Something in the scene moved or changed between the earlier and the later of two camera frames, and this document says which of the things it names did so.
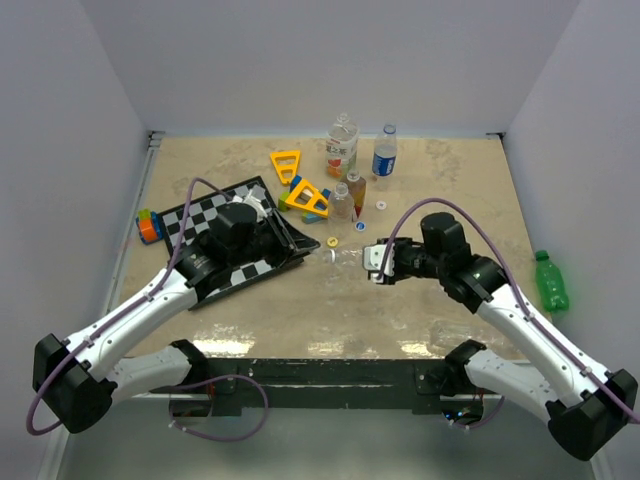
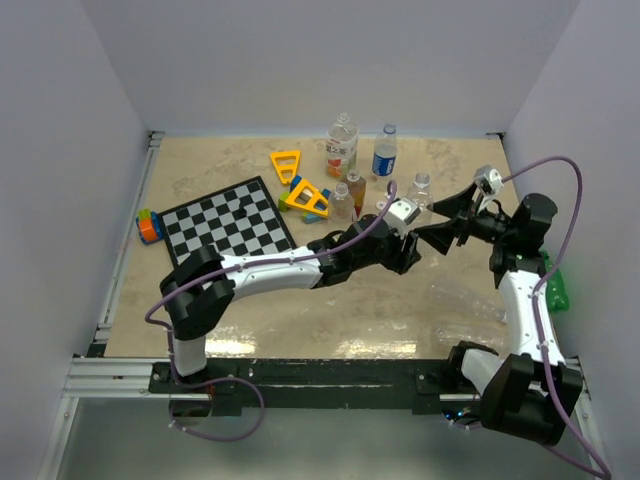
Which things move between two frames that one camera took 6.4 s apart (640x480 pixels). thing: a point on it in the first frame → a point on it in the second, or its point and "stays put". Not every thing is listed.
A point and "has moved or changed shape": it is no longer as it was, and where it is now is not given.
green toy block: (282, 207) stays put
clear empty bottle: (341, 206) stays put
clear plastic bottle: (349, 257) has moved or changed shape
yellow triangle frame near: (309, 206) stays put
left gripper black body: (275, 243) → (392, 257)
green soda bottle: (551, 283) stays put
